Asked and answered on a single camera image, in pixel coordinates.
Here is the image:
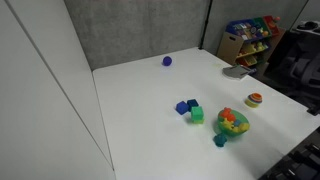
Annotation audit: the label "black table clamp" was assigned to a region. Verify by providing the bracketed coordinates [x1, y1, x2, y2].
[307, 103, 320, 117]

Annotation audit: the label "yellow toy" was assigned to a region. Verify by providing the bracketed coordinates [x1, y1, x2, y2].
[221, 118, 235, 131]
[238, 122, 250, 133]

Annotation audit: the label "orange toy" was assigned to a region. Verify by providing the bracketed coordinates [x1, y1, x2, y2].
[219, 107, 236, 122]

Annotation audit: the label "rainbow stacking cups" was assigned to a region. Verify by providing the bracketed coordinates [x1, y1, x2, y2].
[244, 92, 264, 109]

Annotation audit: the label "teal star toy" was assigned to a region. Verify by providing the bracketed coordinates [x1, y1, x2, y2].
[213, 133, 228, 148]

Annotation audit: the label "green bowl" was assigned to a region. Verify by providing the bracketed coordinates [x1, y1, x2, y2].
[216, 108, 251, 137]

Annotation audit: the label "black pole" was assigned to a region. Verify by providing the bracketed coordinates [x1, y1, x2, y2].
[198, 0, 214, 51]

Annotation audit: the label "black office chair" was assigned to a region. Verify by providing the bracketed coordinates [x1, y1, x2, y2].
[264, 19, 320, 116]

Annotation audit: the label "purple ball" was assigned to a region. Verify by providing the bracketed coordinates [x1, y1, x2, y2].
[162, 55, 173, 67]

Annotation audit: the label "dark blue cube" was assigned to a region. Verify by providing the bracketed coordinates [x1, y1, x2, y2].
[186, 98, 200, 112]

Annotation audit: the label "red toy bin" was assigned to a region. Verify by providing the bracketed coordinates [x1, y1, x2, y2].
[263, 15, 281, 37]

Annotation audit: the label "wooden toy shelf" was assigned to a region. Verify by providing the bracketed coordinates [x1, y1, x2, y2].
[216, 14, 287, 68]

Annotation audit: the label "gray metal plate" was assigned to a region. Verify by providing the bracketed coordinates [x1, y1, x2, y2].
[222, 64, 258, 81]

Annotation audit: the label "green toy bin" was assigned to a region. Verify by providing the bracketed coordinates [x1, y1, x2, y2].
[251, 17, 272, 34]

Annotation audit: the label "blue toy bin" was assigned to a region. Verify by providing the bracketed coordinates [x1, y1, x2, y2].
[225, 19, 264, 43]

